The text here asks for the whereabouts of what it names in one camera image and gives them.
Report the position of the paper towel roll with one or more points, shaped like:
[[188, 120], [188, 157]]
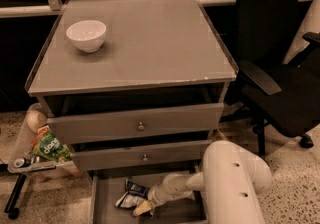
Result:
[[35, 120]]

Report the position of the black cart leg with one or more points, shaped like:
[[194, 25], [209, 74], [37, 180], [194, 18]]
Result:
[[11, 210]]

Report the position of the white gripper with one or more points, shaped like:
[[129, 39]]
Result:
[[157, 194]]

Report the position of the grey drawer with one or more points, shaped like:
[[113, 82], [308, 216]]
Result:
[[109, 185], [139, 123], [140, 155]]

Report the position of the blue chip bag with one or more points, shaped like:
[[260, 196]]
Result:
[[134, 194]]

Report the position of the grey middle drawer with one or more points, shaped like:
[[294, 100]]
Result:
[[140, 155]]

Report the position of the grey drawer cabinet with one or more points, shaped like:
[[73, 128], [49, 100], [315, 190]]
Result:
[[156, 54]]

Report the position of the grey bottom drawer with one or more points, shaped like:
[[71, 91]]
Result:
[[109, 185]]

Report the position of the soda can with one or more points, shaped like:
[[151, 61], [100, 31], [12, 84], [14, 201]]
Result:
[[22, 162]]

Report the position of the green chip bag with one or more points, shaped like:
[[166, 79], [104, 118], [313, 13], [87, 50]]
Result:
[[47, 146]]

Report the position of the clear side bin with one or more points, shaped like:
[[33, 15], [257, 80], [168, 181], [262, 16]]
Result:
[[22, 149]]

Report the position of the white ceramic bowl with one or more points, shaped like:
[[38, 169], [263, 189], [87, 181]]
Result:
[[87, 35]]

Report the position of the black office chair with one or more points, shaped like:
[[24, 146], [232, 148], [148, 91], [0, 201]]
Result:
[[286, 96]]

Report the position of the grey top drawer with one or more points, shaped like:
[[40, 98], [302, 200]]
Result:
[[139, 123]]

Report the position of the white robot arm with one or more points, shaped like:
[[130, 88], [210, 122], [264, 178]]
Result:
[[231, 177]]

